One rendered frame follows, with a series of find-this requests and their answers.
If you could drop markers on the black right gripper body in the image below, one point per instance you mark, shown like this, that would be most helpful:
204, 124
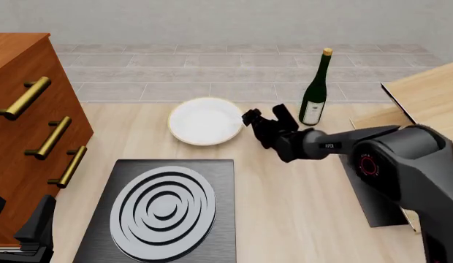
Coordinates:
268, 132

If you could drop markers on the pale wooden box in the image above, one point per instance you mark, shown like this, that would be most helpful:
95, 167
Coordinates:
431, 90

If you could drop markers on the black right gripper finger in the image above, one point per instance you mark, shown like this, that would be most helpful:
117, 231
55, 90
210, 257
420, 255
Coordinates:
247, 120
255, 113

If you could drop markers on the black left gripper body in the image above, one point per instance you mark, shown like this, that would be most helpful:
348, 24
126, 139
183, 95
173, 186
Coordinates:
25, 253

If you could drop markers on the brown wooden cabinet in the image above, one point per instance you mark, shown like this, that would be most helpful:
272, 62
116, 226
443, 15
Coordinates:
36, 63

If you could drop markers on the white plate with gold rim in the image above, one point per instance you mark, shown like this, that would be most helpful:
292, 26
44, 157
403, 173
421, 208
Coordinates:
204, 122

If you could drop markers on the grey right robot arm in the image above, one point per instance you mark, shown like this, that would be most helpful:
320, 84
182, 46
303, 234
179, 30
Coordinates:
402, 161

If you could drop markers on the black stove plate with rings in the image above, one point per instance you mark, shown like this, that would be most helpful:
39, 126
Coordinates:
164, 208

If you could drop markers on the green wine bottle with cork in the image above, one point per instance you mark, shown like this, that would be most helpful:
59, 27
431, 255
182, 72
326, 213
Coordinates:
314, 96

